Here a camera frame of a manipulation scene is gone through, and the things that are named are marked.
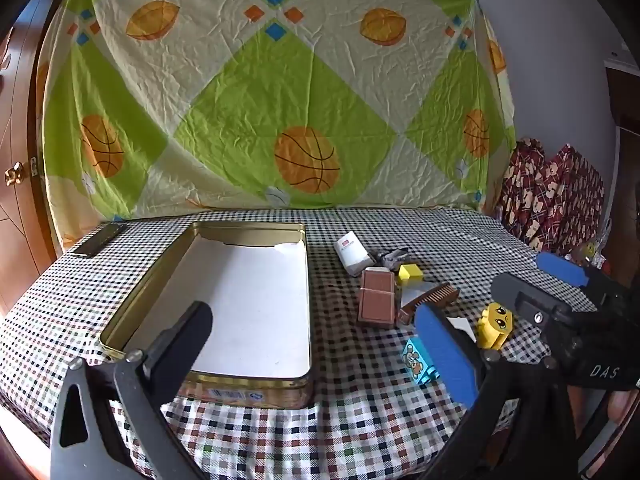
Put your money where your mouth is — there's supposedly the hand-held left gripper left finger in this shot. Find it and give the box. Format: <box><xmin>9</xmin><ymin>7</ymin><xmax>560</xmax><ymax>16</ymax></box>
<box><xmin>50</xmin><ymin>301</ymin><xmax>216</xmax><ymax>480</ymax></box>

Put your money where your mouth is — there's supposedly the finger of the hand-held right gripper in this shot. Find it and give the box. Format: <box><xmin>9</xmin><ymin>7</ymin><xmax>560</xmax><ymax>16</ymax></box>
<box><xmin>490</xmin><ymin>272</ymin><xmax>581</xmax><ymax>328</ymax></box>
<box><xmin>535</xmin><ymin>251</ymin><xmax>631</xmax><ymax>306</ymax></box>

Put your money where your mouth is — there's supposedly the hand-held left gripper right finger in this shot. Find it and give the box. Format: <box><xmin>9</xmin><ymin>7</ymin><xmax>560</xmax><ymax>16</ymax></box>
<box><xmin>414</xmin><ymin>304</ymin><xmax>628</xmax><ymax>480</ymax></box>

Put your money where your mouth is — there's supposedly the blue toy block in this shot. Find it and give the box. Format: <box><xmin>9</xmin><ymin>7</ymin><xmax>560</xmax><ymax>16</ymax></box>
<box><xmin>402</xmin><ymin>337</ymin><xmax>441</xmax><ymax>386</ymax></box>

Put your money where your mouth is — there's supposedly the yellow duck toy block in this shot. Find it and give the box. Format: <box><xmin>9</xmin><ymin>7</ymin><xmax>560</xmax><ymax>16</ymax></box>
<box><xmin>475</xmin><ymin>302</ymin><xmax>516</xmax><ymax>350</ymax></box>

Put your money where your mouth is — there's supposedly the wooden comb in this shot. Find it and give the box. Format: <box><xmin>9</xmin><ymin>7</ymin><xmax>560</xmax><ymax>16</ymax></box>
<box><xmin>397</xmin><ymin>282</ymin><xmax>458</xmax><ymax>326</ymax></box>

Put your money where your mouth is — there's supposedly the white block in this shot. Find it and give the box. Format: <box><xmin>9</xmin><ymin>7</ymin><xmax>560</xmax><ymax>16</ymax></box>
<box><xmin>400</xmin><ymin>280</ymin><xmax>431</xmax><ymax>307</ymax></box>

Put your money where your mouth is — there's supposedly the gold metal tin box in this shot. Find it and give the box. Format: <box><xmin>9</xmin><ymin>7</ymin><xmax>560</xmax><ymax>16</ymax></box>
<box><xmin>98</xmin><ymin>220</ymin><xmax>313</xmax><ymax>410</ymax></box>

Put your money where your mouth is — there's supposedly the shiny brown box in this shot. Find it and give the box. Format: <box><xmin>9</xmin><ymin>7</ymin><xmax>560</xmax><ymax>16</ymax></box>
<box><xmin>357</xmin><ymin>266</ymin><xmax>397</xmax><ymax>330</ymax></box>

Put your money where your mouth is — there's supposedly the purple sequined bowl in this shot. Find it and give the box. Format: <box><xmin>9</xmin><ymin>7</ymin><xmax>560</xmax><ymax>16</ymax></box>
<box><xmin>375</xmin><ymin>248</ymin><xmax>411</xmax><ymax>268</ymax></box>

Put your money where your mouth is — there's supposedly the brown cardboard box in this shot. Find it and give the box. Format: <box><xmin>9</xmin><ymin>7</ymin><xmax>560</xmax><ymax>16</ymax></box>
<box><xmin>334</xmin><ymin>231</ymin><xmax>376</xmax><ymax>277</ymax></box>

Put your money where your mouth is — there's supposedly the white paper card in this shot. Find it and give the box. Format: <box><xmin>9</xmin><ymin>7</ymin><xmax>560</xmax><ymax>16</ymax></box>
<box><xmin>446</xmin><ymin>316</ymin><xmax>477</xmax><ymax>343</ymax></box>

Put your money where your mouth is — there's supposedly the yellow smiley toy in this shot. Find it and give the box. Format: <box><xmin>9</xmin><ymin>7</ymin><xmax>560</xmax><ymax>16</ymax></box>
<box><xmin>575</xmin><ymin>240</ymin><xmax>606</xmax><ymax>266</ymax></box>

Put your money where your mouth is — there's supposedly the red printed cloth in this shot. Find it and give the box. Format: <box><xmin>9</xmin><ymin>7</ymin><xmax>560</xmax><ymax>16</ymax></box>
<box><xmin>492</xmin><ymin>137</ymin><xmax>608</xmax><ymax>261</ymax></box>

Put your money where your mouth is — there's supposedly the checkered tablecloth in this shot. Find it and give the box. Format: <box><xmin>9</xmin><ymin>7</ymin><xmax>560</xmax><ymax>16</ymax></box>
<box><xmin>0</xmin><ymin>205</ymin><xmax>608</xmax><ymax>480</ymax></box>

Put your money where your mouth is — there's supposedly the wooden door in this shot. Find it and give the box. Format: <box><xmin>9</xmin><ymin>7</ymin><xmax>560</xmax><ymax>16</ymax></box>
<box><xmin>0</xmin><ymin>0</ymin><xmax>66</xmax><ymax>316</ymax></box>

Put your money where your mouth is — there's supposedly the basketball printed green sheet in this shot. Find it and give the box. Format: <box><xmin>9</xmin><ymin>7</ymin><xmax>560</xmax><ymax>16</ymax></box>
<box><xmin>42</xmin><ymin>0</ymin><xmax>518</xmax><ymax>231</ymax></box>

